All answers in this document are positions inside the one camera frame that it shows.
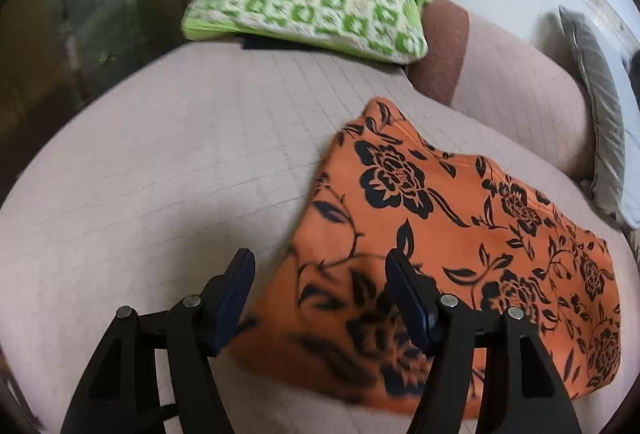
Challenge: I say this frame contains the pink brown bolster cushion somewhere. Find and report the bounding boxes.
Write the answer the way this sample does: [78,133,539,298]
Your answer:
[407,0,594,180]

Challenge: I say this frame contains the black furry object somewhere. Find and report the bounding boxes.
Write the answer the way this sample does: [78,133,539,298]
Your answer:
[628,55,640,105]

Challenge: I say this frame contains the orange black floral garment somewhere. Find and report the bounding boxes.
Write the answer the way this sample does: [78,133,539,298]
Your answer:
[230,98,622,414]

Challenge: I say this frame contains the dark wooden glass cabinet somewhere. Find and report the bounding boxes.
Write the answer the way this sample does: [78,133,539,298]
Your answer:
[1,0,191,192]

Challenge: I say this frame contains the grey white pillow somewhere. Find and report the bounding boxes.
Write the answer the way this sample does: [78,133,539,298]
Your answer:
[559,6,639,229]

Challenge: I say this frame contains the green white patterned pillow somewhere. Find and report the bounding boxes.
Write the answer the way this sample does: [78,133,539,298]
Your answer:
[181,0,427,64]

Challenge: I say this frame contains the pink quilted bed mattress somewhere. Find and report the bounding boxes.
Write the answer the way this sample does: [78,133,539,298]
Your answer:
[1,42,639,433]

